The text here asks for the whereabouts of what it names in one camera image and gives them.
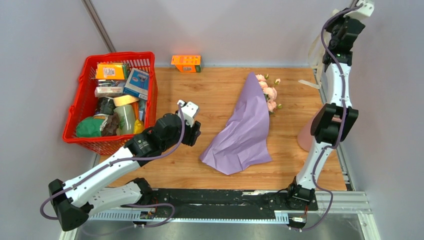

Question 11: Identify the purple wrapping paper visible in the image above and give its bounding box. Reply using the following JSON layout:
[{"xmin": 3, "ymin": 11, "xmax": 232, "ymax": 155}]
[{"xmin": 199, "ymin": 72, "xmax": 272, "ymax": 175}]

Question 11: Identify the pink flower bunch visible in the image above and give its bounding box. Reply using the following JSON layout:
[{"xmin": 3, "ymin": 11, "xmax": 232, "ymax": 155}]
[{"xmin": 255, "ymin": 74, "xmax": 282, "ymax": 115}]

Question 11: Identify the cream printed ribbon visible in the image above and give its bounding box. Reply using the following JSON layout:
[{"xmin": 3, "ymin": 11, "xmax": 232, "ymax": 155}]
[{"xmin": 298, "ymin": 34, "xmax": 326, "ymax": 90}]

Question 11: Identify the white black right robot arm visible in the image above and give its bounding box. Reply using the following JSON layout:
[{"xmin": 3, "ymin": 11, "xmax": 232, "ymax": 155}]
[{"xmin": 285, "ymin": 14, "xmax": 365, "ymax": 210}]

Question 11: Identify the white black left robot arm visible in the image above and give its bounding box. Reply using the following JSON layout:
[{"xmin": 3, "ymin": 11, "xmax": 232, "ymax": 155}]
[{"xmin": 40, "ymin": 108, "xmax": 201, "ymax": 232}]

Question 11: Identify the pink cylindrical vase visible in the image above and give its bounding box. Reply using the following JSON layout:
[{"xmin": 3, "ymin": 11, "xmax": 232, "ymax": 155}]
[{"xmin": 297, "ymin": 110, "xmax": 342, "ymax": 153}]

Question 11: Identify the yellow small packet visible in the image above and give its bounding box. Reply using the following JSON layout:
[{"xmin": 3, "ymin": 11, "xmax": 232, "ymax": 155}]
[{"xmin": 133, "ymin": 119, "xmax": 145, "ymax": 135}]

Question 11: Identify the pale green bottle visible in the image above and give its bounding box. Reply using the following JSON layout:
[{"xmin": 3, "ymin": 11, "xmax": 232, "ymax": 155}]
[{"xmin": 114, "ymin": 104, "xmax": 136, "ymax": 135}]

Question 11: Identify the blue razor box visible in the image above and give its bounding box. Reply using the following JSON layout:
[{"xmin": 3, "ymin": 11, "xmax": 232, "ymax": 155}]
[{"xmin": 123, "ymin": 68, "xmax": 150, "ymax": 100}]

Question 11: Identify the beige tape roll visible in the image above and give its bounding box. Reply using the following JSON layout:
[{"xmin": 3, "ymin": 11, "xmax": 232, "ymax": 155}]
[{"xmin": 113, "ymin": 95, "xmax": 139, "ymax": 107}]

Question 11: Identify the red plastic shopping basket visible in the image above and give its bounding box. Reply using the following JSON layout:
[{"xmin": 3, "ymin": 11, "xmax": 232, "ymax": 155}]
[{"xmin": 62, "ymin": 51, "xmax": 158, "ymax": 155}]

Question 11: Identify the orange cardboard box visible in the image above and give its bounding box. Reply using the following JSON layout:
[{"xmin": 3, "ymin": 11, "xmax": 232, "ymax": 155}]
[{"xmin": 171, "ymin": 55, "xmax": 202, "ymax": 73}]

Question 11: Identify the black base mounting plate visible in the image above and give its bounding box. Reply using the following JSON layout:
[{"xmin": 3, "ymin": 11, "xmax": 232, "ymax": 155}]
[{"xmin": 140, "ymin": 188, "xmax": 318, "ymax": 220}]

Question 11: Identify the white red small box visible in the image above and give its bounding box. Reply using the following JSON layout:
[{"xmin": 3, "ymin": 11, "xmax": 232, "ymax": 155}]
[{"xmin": 94, "ymin": 86, "xmax": 124, "ymax": 98}]

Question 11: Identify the green bag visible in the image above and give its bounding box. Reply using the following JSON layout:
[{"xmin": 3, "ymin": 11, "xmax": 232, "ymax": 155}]
[{"xmin": 76, "ymin": 115, "xmax": 108, "ymax": 138}]

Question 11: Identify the orange snack package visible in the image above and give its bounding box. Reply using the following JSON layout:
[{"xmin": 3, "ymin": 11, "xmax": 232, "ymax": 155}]
[{"xmin": 95, "ymin": 62, "xmax": 130, "ymax": 81}]

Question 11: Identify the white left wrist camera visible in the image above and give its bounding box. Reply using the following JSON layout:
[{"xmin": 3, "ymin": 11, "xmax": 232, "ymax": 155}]
[{"xmin": 177, "ymin": 99, "xmax": 200, "ymax": 127}]

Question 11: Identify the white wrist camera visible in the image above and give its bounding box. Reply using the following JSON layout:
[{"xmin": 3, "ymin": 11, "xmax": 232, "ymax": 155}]
[
  {"xmin": 346, "ymin": 0, "xmax": 375, "ymax": 21},
  {"xmin": 177, "ymin": 99, "xmax": 200, "ymax": 127}
]

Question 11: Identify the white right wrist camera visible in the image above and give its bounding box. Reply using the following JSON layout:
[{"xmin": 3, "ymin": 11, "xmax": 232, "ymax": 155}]
[{"xmin": 346, "ymin": 0, "xmax": 375, "ymax": 21}]

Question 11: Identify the aluminium table frame rail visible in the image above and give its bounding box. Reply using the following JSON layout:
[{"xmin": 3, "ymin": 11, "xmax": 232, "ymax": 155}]
[{"xmin": 59, "ymin": 187, "xmax": 382, "ymax": 240}]

